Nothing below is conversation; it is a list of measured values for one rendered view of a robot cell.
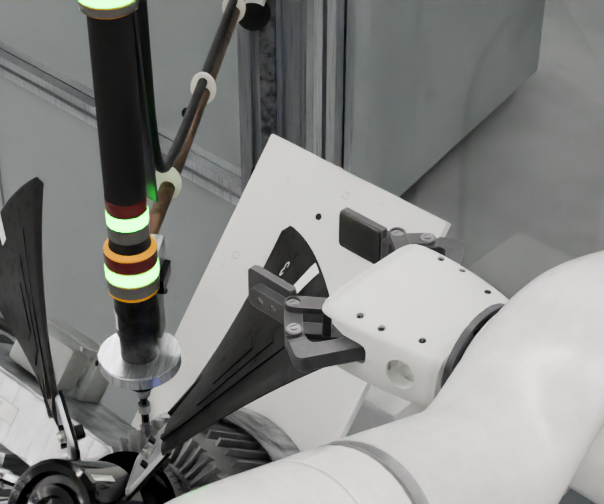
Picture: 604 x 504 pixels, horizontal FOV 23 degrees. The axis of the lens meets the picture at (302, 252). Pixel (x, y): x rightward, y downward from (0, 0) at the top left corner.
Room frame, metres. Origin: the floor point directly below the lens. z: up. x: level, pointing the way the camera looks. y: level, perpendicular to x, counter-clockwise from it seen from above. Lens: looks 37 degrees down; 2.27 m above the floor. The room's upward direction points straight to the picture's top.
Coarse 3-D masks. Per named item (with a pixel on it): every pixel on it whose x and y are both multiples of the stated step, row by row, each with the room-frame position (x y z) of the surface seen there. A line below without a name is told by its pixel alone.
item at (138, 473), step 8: (160, 432) 1.06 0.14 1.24; (160, 440) 1.04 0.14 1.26; (160, 448) 1.01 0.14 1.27; (144, 456) 1.04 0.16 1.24; (152, 456) 1.01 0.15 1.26; (160, 456) 0.99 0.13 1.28; (136, 464) 1.04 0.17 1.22; (152, 464) 0.99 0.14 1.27; (136, 472) 1.01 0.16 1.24; (144, 472) 0.98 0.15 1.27; (128, 480) 1.00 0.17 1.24; (136, 480) 0.98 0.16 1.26; (128, 488) 0.98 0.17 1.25
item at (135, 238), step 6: (108, 228) 0.93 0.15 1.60; (144, 228) 0.93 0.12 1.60; (108, 234) 0.93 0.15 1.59; (114, 234) 0.92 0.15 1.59; (120, 234) 0.92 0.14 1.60; (126, 234) 0.92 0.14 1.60; (132, 234) 0.92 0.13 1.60; (138, 234) 0.92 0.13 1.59; (144, 234) 0.93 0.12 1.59; (114, 240) 0.92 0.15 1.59; (120, 240) 0.92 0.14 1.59; (126, 240) 0.92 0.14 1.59; (132, 240) 0.92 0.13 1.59; (138, 240) 0.92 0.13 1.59; (144, 240) 0.92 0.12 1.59
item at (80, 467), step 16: (48, 464) 1.00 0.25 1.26; (64, 464) 0.99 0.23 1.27; (80, 464) 1.00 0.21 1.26; (96, 464) 1.01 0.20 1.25; (112, 464) 1.03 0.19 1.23; (128, 464) 1.06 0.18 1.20; (32, 480) 1.00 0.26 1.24; (48, 480) 1.00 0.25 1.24; (64, 480) 0.99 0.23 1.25; (80, 480) 0.97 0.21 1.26; (96, 480) 0.98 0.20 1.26; (160, 480) 1.04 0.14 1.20; (176, 480) 1.04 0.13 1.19; (16, 496) 0.99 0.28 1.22; (32, 496) 0.99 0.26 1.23; (48, 496) 0.98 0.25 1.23; (64, 496) 0.97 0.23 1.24; (80, 496) 0.97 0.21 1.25; (96, 496) 0.96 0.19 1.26; (112, 496) 0.97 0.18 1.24; (144, 496) 1.02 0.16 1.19; (160, 496) 1.02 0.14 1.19; (176, 496) 1.02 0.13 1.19
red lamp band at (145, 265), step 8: (104, 256) 0.93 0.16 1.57; (152, 256) 0.92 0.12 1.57; (112, 264) 0.92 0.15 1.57; (120, 264) 0.91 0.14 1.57; (128, 264) 0.91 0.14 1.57; (136, 264) 0.91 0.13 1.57; (144, 264) 0.92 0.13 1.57; (152, 264) 0.92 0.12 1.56; (120, 272) 0.91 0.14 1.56; (128, 272) 0.91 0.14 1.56; (136, 272) 0.91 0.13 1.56
